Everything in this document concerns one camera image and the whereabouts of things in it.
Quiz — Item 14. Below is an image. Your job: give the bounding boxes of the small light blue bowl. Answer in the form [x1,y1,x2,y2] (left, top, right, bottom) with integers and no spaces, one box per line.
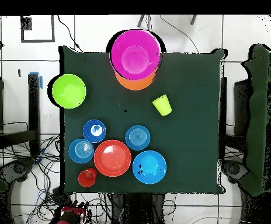
[68,138,95,165]
[125,125,151,151]

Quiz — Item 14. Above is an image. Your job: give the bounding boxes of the dark green tablecloth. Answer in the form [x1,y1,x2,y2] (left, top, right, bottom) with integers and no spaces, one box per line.
[59,45,227,194]

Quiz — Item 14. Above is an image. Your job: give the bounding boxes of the black bench frame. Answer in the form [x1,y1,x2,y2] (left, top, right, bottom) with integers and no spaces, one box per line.
[0,73,41,157]

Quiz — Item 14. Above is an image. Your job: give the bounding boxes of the light green bowl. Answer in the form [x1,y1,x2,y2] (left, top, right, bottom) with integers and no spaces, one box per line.
[51,73,88,110]

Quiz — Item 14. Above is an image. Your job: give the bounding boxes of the dark grey chair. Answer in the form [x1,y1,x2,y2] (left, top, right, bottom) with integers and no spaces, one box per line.
[221,159,250,185]

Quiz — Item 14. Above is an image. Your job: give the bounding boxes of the medium blue bowl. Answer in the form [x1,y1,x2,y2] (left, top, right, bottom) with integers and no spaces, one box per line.
[132,150,167,185]

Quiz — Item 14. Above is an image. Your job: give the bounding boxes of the shallow red-orange bowl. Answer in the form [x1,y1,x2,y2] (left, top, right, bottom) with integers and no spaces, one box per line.
[93,139,132,178]

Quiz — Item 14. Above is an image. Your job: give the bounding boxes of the red-orange cup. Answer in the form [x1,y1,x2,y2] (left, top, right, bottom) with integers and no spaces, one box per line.
[78,167,98,188]

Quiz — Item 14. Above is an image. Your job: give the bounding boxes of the light green cup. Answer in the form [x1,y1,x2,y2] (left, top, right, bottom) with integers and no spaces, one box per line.
[152,94,173,117]

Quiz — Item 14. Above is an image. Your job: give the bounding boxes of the black power strip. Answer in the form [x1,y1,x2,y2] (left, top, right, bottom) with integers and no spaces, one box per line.
[52,187,72,205]

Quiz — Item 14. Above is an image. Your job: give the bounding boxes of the grey tripod legs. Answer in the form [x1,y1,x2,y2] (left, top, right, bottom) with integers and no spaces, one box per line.
[137,15,198,28]

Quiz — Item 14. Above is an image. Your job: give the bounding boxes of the large light orange bowl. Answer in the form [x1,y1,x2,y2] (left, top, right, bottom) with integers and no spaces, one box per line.
[114,67,159,91]

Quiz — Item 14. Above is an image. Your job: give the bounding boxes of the black chair base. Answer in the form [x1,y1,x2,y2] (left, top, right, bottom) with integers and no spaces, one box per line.
[0,157,36,187]

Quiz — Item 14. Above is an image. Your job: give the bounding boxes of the large pink bowl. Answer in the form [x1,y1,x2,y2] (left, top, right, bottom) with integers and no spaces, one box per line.
[109,29,162,81]

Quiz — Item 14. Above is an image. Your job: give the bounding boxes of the small dark blue bowl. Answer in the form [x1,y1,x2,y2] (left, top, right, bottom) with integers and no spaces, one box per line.
[82,119,107,144]

